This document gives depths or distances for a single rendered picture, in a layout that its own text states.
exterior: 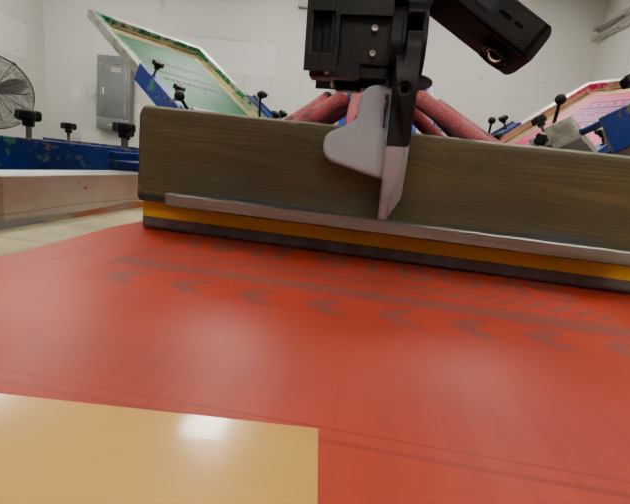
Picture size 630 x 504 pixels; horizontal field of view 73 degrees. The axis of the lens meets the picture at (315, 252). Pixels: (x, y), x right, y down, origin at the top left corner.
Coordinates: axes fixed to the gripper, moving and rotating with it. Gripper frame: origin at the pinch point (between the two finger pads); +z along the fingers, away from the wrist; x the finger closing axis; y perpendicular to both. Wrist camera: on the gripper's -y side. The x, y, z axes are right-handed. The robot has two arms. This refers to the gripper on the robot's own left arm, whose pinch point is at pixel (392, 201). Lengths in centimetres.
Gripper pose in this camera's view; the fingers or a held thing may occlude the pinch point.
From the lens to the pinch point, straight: 34.3
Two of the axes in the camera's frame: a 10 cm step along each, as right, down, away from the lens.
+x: -1.2, 1.9, -9.7
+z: -0.8, 9.8, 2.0
